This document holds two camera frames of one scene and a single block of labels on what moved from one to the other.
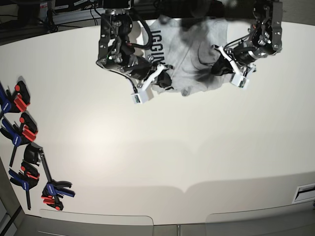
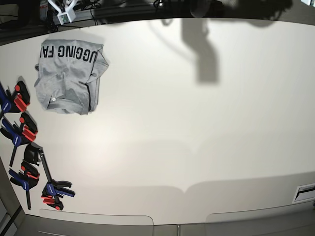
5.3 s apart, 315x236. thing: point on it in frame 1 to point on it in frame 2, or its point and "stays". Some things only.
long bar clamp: [53, 190] stays
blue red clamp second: [26, 132] stays
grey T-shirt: [187, 44] to [69, 76]
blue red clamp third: [28, 177] stays
